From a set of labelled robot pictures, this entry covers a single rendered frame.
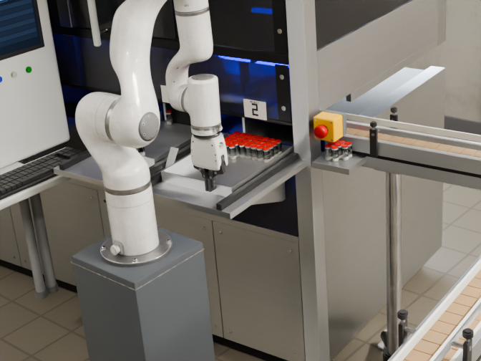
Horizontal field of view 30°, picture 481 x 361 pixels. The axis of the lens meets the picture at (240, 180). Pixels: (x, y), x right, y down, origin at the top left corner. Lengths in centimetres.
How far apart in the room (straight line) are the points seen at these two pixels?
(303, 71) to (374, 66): 44
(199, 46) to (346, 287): 116
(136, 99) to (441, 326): 88
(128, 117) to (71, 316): 177
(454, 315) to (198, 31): 99
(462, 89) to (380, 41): 211
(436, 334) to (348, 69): 124
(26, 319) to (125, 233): 159
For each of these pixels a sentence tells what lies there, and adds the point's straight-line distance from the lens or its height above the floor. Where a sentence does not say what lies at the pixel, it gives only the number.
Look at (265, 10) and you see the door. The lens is 270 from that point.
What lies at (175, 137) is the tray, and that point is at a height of 88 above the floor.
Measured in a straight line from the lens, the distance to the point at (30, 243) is 349.
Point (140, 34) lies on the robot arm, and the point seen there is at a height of 143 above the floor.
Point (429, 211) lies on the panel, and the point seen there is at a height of 31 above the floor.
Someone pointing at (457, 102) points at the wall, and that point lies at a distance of 517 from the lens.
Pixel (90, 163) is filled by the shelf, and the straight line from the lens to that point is 291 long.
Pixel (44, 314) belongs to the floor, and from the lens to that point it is 385.
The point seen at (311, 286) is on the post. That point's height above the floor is 43.
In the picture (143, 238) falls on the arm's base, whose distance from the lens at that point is 232.
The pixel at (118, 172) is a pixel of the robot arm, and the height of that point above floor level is 111.
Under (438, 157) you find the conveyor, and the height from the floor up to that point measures 92.
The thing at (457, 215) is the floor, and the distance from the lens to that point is 437.
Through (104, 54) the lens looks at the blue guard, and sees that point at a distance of 317.
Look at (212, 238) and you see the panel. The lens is 315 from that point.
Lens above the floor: 198
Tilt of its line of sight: 24 degrees down
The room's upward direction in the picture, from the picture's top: 5 degrees counter-clockwise
